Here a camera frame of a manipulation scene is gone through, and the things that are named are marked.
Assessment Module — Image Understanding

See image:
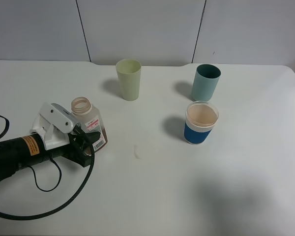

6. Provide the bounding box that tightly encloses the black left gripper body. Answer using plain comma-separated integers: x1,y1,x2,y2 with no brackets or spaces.
4,134,70,171

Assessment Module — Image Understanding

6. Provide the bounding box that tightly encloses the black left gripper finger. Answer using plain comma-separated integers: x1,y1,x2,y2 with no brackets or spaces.
69,141,95,167
70,131,101,145

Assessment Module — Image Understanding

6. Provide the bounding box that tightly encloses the translucent plastic drink bottle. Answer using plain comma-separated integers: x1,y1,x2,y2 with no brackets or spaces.
71,97,108,152

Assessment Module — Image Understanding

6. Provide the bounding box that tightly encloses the glass cup with blue sleeve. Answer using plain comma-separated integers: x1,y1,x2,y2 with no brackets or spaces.
184,101,219,145

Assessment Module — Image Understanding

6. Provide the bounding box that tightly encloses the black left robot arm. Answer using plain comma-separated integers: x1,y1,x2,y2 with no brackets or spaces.
0,134,91,182

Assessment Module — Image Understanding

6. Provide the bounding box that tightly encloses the pale green plastic cup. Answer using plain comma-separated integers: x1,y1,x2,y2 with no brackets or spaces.
116,59,142,101

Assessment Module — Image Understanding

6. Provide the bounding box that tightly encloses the teal plastic cup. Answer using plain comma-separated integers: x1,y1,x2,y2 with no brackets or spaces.
191,64,221,102

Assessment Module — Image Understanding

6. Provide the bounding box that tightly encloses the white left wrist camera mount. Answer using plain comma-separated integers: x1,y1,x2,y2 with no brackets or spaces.
30,102,81,150

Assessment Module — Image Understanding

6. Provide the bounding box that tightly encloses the black braided left cable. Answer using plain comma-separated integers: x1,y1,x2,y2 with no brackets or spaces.
0,115,95,218

